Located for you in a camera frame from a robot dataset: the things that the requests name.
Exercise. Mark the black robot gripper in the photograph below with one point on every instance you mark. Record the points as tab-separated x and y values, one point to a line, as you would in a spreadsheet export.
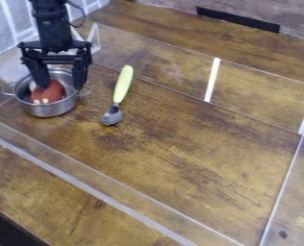
55	47

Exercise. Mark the red toy mushroom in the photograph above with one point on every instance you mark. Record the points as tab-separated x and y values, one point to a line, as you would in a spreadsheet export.
49	95

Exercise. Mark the small silver pot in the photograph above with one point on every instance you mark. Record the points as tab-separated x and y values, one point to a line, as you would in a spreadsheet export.
19	91

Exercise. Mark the spoon with yellow-green handle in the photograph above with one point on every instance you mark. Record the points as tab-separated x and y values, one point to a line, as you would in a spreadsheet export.
113	116

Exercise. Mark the black bar on wall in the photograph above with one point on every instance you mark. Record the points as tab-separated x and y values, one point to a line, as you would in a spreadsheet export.
238	19

